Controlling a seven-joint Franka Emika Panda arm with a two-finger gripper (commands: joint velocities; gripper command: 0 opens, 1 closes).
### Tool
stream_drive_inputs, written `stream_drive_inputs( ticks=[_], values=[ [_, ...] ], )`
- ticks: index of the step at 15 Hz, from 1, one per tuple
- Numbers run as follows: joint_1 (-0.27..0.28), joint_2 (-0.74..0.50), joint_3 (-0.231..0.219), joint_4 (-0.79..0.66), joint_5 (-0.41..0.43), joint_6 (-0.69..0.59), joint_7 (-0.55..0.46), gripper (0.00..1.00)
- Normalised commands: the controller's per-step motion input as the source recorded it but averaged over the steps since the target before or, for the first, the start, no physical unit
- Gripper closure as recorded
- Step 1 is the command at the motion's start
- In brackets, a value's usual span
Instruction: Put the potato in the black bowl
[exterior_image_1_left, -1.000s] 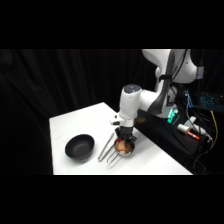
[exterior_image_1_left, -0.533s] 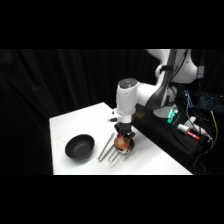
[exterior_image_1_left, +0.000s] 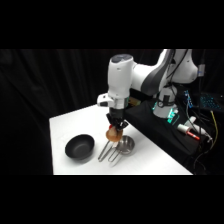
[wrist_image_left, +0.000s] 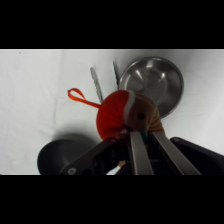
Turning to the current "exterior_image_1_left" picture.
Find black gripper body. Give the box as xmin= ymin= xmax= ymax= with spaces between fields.
xmin=105 ymin=106 xmax=128 ymax=125

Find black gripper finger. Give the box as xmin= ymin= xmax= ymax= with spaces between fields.
xmin=105 ymin=113 xmax=117 ymax=130
xmin=116 ymin=119 xmax=130 ymax=132

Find tan toy potato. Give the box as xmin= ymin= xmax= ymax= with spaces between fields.
xmin=105 ymin=124 xmax=122 ymax=143

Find black bowl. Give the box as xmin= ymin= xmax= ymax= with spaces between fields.
xmin=64 ymin=133 xmax=96 ymax=161

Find metal measuring cup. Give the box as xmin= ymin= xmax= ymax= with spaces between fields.
xmin=107 ymin=135 xmax=136 ymax=167

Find metal tongs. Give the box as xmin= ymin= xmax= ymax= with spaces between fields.
xmin=97 ymin=139 xmax=115 ymax=164

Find black robot stand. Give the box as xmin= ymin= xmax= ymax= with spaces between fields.
xmin=122 ymin=99 xmax=205 ymax=162

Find green lit control box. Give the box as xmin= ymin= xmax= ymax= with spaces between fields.
xmin=166 ymin=108 xmax=180 ymax=125

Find white cylinder with red tip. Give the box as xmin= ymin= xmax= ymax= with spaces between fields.
xmin=176 ymin=123 xmax=201 ymax=141

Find blue lit electronics box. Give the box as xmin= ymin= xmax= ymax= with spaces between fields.
xmin=183 ymin=90 xmax=195 ymax=109

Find black curtain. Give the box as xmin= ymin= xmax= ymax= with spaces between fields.
xmin=0 ymin=49 xmax=224 ymax=176

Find blue backlit keyboard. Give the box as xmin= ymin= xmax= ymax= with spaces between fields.
xmin=198 ymin=93 xmax=224 ymax=113

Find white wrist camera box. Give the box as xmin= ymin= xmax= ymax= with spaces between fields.
xmin=96 ymin=93 xmax=115 ymax=108

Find yellow cable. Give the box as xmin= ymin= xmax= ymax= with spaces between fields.
xmin=209 ymin=109 xmax=219 ymax=142

